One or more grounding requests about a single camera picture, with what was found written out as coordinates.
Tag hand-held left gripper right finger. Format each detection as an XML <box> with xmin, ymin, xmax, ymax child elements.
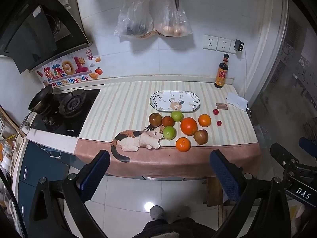
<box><xmin>210</xmin><ymin>149</ymin><xmax>292</xmax><ymax>238</ymax></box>

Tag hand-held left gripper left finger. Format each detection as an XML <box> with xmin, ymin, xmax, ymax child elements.
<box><xmin>28</xmin><ymin>149</ymin><xmax>111</xmax><ymax>238</ymax></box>

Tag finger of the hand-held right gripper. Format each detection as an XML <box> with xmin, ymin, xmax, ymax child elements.
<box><xmin>299</xmin><ymin>137</ymin><xmax>317</xmax><ymax>158</ymax></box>
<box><xmin>270</xmin><ymin>142</ymin><xmax>299</xmax><ymax>169</ymax></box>

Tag brownish red apple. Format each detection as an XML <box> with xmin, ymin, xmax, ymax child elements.
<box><xmin>193</xmin><ymin>129</ymin><xmax>208</xmax><ymax>145</ymax></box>

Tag small orange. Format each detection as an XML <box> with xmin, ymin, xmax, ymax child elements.
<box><xmin>198</xmin><ymin>114</ymin><xmax>211</xmax><ymax>127</ymax></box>
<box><xmin>176</xmin><ymin>137</ymin><xmax>191</xmax><ymax>152</ymax></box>

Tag large orange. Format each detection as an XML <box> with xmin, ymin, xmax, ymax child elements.
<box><xmin>180</xmin><ymin>117</ymin><xmax>198</xmax><ymax>136</ymax></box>

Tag green apple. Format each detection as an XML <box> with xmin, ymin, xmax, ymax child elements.
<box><xmin>163</xmin><ymin>126</ymin><xmax>176</xmax><ymax>141</ymax></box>
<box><xmin>171</xmin><ymin>110</ymin><xmax>184</xmax><ymax>122</ymax></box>

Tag dark red apple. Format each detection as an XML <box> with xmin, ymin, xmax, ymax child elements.
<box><xmin>149</xmin><ymin>113</ymin><xmax>163</xmax><ymax>127</ymax></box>

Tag oval floral ceramic plate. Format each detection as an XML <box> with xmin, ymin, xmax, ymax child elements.
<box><xmin>150</xmin><ymin>91</ymin><xmax>201</xmax><ymax>112</ymax></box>

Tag blue kitchen cabinet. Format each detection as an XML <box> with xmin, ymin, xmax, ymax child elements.
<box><xmin>17</xmin><ymin>141</ymin><xmax>83</xmax><ymax>228</ymax></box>

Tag white crumpled paper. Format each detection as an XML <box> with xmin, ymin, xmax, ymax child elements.
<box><xmin>225</xmin><ymin>93</ymin><xmax>249</xmax><ymax>112</ymax></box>

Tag black gas stove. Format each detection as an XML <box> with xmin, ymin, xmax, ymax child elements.
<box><xmin>29</xmin><ymin>88</ymin><xmax>101</xmax><ymax>138</ymax></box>

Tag grey slipper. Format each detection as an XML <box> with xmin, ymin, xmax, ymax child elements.
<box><xmin>150</xmin><ymin>205</ymin><xmax>165</xmax><ymax>221</ymax></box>

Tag person's dark trouser legs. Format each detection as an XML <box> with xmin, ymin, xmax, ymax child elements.
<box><xmin>131</xmin><ymin>217</ymin><xmax>220</xmax><ymax>238</ymax></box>

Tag cluttered side shelf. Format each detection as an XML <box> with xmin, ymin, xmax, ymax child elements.
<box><xmin>0</xmin><ymin>105</ymin><xmax>26</xmax><ymax>181</ymax></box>

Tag black frying pan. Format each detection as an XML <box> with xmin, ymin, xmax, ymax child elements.
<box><xmin>19</xmin><ymin>84</ymin><xmax>54</xmax><ymax>130</ymax></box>

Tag dark soy sauce bottle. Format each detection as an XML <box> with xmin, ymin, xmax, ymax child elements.
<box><xmin>214</xmin><ymin>54</ymin><xmax>229</xmax><ymax>89</ymax></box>

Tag black plug adapter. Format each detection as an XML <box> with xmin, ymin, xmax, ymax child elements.
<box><xmin>234</xmin><ymin>39</ymin><xmax>245</xmax><ymax>53</ymax></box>

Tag black range hood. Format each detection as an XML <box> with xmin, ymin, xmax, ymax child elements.
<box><xmin>0</xmin><ymin>0</ymin><xmax>93</xmax><ymax>74</ymax></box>

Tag clear plastic bag of eggs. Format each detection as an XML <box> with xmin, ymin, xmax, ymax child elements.
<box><xmin>150</xmin><ymin>0</ymin><xmax>193</xmax><ymax>38</ymax></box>

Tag clear plastic bag dark contents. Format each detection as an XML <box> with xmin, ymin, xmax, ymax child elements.
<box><xmin>114</xmin><ymin>0</ymin><xmax>154</xmax><ymax>39</ymax></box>

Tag colourful wall sticker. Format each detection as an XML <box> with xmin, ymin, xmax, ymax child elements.
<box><xmin>37</xmin><ymin>49</ymin><xmax>102</xmax><ymax>87</ymax></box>

